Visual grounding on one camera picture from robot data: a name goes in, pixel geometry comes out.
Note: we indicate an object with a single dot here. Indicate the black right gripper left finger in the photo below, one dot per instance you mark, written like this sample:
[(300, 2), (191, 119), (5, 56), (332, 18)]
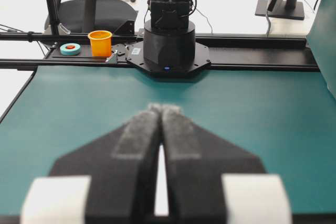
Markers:
[(109, 180)]

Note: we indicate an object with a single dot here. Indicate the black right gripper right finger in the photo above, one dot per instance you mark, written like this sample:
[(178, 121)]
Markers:
[(211, 180)]

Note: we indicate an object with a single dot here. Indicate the orange plastic cup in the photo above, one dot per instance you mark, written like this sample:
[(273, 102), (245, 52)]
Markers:
[(101, 45)]

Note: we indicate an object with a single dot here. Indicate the teal tape roll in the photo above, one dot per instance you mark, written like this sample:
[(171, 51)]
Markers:
[(70, 49)]

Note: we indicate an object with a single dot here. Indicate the black office chair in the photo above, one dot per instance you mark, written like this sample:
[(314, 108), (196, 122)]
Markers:
[(84, 16)]

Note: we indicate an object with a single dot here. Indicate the black monitor stand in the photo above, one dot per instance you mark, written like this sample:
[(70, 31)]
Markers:
[(287, 9)]

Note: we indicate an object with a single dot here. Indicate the black aluminium frame rail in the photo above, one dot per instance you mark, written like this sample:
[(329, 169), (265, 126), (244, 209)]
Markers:
[(225, 53)]

